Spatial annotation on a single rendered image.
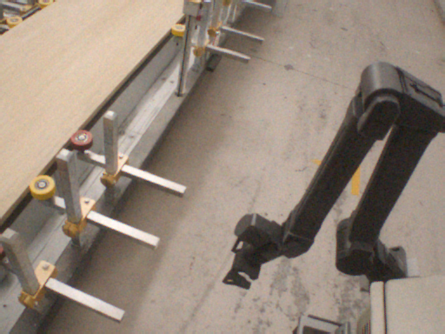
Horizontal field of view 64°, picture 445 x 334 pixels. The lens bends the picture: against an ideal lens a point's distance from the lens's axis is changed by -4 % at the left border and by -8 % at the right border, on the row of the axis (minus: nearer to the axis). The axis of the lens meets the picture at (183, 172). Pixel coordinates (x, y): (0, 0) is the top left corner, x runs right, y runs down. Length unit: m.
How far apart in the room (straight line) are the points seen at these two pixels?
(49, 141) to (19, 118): 0.18
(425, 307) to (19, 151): 1.24
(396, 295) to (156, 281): 1.53
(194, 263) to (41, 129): 1.14
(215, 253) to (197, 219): 0.25
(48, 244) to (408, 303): 1.18
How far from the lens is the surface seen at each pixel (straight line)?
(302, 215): 0.77
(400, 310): 0.72
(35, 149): 1.41
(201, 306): 2.05
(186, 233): 2.24
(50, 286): 1.18
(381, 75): 0.59
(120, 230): 1.22
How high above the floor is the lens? 1.87
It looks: 48 degrees down
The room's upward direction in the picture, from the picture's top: 10 degrees clockwise
